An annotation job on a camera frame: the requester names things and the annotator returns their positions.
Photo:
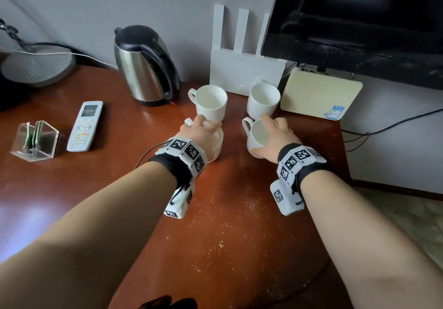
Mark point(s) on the person's left hand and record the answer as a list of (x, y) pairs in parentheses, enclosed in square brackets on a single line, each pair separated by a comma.
[(193, 132)]

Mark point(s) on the person's right hand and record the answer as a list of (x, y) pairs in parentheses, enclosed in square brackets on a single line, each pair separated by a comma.
[(281, 140)]

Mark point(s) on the person's right thumb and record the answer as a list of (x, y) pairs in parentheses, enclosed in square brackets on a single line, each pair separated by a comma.
[(269, 122)]

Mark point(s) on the person's left thumb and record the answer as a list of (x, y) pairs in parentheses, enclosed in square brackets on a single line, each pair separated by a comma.
[(213, 125)]

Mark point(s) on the white ceramic cup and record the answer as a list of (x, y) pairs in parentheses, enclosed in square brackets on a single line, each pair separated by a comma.
[(210, 101), (262, 99), (218, 144), (256, 135)]

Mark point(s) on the person's left forearm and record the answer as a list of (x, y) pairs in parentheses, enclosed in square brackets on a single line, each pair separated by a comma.
[(86, 243)]

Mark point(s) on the person's right forearm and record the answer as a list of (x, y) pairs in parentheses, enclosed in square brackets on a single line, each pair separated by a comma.
[(363, 250)]

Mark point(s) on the left wrist marker tracker band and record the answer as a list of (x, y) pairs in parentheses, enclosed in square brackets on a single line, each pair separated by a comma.
[(185, 153)]

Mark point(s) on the wrist marker tracker band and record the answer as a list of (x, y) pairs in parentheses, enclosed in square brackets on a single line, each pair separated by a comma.
[(294, 166), (185, 153)]

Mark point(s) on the right wrist marker tracker band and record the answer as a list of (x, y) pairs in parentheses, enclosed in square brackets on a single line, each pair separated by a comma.
[(294, 166)]

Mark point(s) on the cream flat set-top box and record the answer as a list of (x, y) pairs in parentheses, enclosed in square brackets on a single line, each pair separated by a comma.
[(318, 94)]

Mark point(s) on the white router with antennas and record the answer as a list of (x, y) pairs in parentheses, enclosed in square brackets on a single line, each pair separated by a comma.
[(242, 71)]

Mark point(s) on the steel and black electric kettle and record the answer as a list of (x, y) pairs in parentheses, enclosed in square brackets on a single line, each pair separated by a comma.
[(142, 66)]

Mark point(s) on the white remote control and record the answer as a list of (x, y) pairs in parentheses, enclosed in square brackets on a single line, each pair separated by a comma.
[(85, 125)]

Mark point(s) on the black flat-screen television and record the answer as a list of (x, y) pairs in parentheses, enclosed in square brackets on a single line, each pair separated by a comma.
[(356, 24)]

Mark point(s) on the clear acrylic packet holder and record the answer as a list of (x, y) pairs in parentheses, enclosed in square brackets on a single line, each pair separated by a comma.
[(38, 146)]

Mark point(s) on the green packets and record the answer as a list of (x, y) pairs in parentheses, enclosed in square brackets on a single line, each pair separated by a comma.
[(34, 135)]

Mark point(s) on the grey round lamp base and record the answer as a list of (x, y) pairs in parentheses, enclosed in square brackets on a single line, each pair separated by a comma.
[(38, 66)]

